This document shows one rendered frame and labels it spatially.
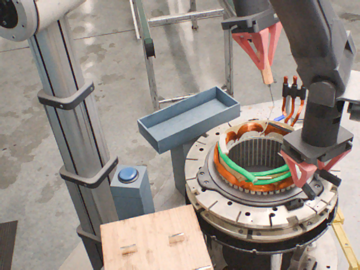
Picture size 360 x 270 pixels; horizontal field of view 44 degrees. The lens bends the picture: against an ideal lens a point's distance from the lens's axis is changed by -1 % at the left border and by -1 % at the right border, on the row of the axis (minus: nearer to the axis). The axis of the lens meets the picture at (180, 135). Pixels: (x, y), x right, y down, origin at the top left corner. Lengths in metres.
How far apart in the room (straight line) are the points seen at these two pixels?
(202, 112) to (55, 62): 0.41
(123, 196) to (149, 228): 0.18
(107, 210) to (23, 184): 1.43
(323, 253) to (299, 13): 0.75
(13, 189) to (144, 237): 1.88
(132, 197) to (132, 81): 2.32
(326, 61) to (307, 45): 0.03
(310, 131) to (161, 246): 0.35
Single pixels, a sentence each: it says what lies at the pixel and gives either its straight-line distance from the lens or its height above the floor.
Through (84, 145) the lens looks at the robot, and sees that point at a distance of 1.15.
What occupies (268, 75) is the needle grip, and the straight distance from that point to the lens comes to 0.80.
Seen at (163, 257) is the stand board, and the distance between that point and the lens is 0.84.
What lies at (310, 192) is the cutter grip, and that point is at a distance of 0.79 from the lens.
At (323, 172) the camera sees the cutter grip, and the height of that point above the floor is 1.17.
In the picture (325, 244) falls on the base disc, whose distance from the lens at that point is 1.20.
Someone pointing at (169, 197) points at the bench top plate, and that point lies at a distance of 1.32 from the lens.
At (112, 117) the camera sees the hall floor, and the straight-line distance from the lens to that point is 2.98.
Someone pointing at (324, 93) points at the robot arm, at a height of 1.39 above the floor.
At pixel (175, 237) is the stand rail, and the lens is 0.84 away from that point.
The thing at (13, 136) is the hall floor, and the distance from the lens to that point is 3.08.
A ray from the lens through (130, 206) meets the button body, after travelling 1.06.
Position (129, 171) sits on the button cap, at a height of 1.04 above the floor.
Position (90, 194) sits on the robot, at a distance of 1.26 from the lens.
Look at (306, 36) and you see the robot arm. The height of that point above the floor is 1.48.
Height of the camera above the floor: 1.75
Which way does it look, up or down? 40 degrees down
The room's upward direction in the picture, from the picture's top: 7 degrees counter-clockwise
